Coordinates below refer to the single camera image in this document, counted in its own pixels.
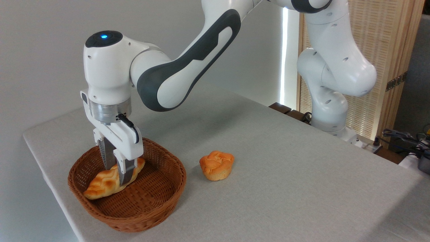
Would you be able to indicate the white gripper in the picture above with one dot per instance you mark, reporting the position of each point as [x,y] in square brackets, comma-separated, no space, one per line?
[124,141]

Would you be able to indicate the braided golden bread loaf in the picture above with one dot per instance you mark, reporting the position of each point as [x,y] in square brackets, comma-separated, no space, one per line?
[100,185]

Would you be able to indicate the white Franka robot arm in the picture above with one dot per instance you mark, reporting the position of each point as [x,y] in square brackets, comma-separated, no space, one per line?
[174,74]

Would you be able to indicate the orange muffin bread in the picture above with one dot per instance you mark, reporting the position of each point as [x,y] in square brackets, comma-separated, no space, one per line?
[216,164]

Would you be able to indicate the brown wicker basket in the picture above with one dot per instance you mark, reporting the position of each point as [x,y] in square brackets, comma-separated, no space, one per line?
[147,201]

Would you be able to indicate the dark brown wooden block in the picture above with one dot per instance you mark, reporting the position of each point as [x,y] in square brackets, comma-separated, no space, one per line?
[297,116]
[280,107]

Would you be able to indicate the black screen hinge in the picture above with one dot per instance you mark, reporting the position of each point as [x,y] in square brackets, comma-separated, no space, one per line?
[396,81]

